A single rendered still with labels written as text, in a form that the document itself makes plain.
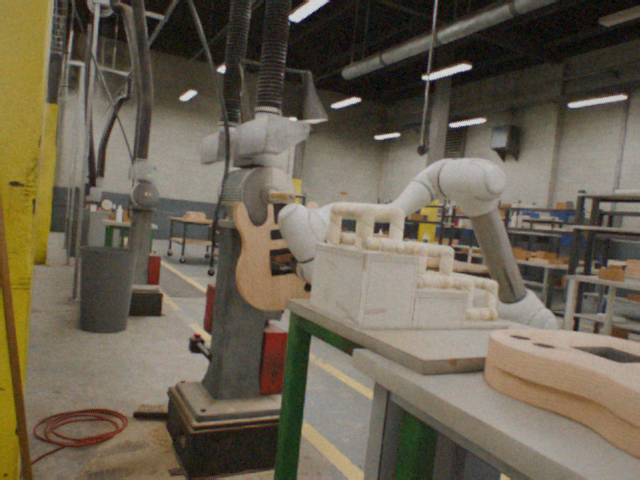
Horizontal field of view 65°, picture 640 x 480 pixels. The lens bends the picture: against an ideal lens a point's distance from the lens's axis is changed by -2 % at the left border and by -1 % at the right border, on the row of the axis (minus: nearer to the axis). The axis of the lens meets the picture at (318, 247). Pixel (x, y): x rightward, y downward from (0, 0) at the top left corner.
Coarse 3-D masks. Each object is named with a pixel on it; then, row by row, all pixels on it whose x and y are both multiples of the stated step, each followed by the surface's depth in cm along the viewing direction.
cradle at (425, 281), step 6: (420, 276) 123; (426, 276) 123; (432, 276) 124; (438, 276) 125; (444, 276) 126; (420, 282) 122; (426, 282) 123; (432, 282) 123; (438, 282) 124; (444, 282) 125; (450, 282) 126
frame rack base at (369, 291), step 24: (336, 264) 125; (360, 264) 114; (384, 264) 114; (408, 264) 117; (312, 288) 137; (336, 288) 124; (360, 288) 113; (384, 288) 115; (408, 288) 118; (336, 312) 123; (360, 312) 113; (384, 312) 116; (408, 312) 118
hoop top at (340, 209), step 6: (336, 204) 131; (342, 204) 128; (348, 204) 127; (336, 210) 129; (342, 210) 126; (348, 210) 123; (354, 210) 120; (360, 210) 118; (366, 210) 116; (372, 210) 116; (354, 216) 122; (360, 216) 119
